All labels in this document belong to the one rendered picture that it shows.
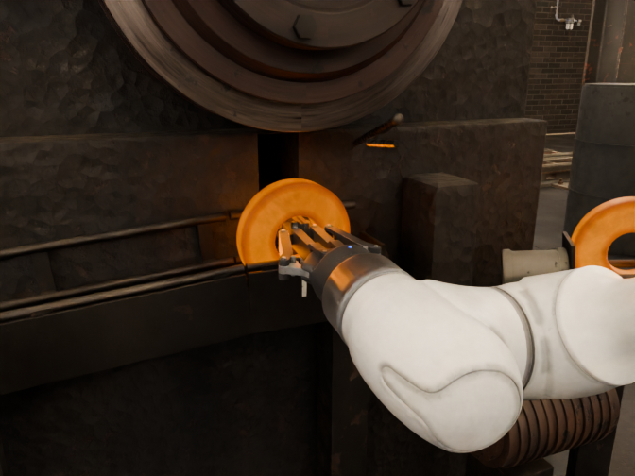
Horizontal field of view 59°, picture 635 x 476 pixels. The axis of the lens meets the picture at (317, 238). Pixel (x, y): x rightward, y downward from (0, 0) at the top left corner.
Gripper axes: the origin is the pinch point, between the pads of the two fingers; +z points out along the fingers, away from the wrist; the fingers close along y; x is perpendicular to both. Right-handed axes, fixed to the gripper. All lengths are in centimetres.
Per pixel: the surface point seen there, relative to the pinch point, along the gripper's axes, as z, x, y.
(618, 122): 144, -18, 224
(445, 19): -0.8, 26.6, 19.9
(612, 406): -21, -24, 41
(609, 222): -13.7, 0.9, 41.6
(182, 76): -1.4, 19.6, -14.0
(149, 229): 5.4, -0.4, -18.4
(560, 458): 15, -77, 78
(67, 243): 5.3, -1.2, -28.5
